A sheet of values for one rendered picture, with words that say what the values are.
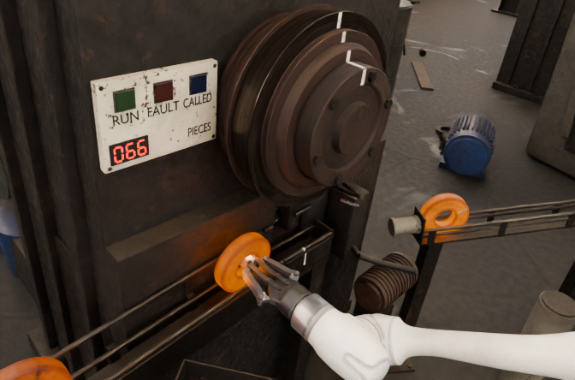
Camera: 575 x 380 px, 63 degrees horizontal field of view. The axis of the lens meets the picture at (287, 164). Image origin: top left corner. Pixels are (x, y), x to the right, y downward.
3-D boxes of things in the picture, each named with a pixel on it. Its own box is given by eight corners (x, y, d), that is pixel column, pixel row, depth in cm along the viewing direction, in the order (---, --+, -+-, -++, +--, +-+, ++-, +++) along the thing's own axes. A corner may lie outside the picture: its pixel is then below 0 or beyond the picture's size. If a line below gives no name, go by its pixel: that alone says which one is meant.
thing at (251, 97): (223, 222, 109) (231, 14, 85) (349, 162, 139) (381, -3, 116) (241, 235, 105) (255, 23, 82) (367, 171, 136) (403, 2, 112)
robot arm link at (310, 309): (331, 328, 105) (312, 311, 108) (339, 299, 100) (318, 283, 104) (304, 350, 99) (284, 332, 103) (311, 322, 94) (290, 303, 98)
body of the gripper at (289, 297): (287, 329, 102) (258, 303, 107) (312, 310, 108) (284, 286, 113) (291, 306, 98) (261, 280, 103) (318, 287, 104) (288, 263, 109)
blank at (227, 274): (213, 251, 106) (222, 259, 104) (263, 221, 116) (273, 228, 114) (213, 295, 115) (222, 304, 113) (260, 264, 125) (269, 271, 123)
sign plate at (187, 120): (100, 169, 90) (89, 80, 81) (210, 134, 107) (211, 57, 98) (106, 175, 89) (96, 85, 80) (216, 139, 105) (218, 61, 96)
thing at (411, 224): (387, 228, 154) (388, 214, 151) (412, 225, 155) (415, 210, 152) (393, 240, 149) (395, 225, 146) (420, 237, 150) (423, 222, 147)
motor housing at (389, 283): (329, 377, 176) (353, 270, 150) (364, 345, 191) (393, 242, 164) (357, 401, 169) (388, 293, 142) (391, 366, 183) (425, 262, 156)
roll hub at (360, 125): (287, 193, 104) (301, 73, 90) (363, 157, 123) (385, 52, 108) (305, 205, 101) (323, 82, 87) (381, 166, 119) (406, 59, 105)
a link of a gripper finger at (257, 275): (281, 299, 107) (277, 302, 106) (248, 270, 113) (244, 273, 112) (283, 287, 105) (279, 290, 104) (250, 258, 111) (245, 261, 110)
